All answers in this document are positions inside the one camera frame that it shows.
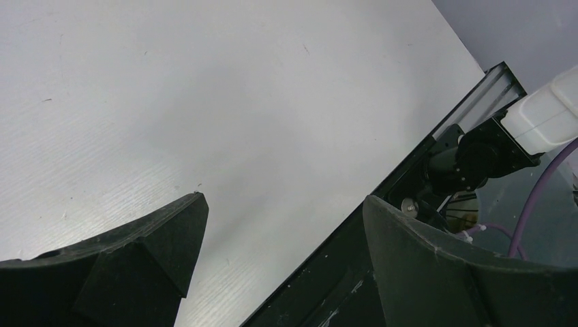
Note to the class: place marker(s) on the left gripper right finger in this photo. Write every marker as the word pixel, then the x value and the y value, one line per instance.
pixel 426 277

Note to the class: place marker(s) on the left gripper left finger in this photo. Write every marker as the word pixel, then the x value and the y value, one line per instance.
pixel 134 275

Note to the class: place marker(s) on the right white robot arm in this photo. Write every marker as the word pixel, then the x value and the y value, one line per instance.
pixel 513 138

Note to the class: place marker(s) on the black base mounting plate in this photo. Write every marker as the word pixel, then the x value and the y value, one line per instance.
pixel 335 286

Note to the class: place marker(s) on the aluminium table edge rail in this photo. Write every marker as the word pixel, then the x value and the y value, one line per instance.
pixel 498 88

